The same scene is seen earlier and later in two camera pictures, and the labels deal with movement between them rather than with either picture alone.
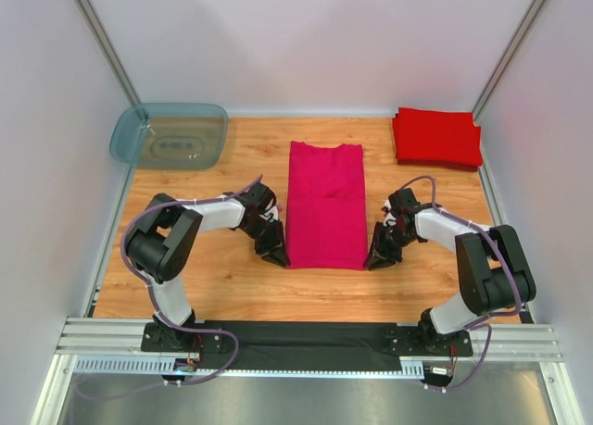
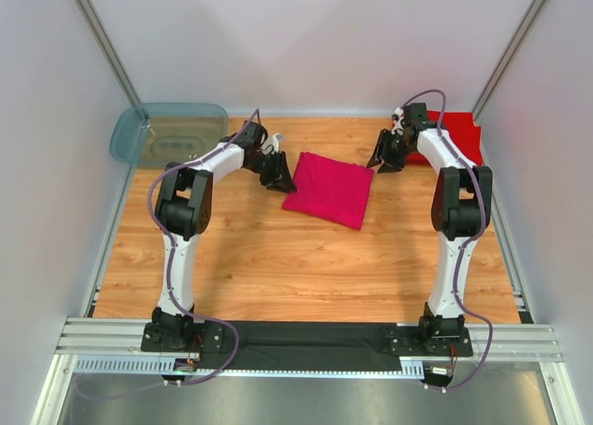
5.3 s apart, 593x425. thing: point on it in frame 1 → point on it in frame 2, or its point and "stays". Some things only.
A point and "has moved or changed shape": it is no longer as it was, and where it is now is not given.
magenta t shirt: x=325 y=219 has moved or changed shape
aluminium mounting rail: x=106 y=336 stays
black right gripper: x=385 y=238 → x=390 y=150
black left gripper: x=267 y=235 → x=271 y=169
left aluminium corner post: x=82 y=2 stays
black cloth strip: x=301 y=345 stays
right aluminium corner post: x=512 y=46 stays
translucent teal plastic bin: x=170 y=135 stays
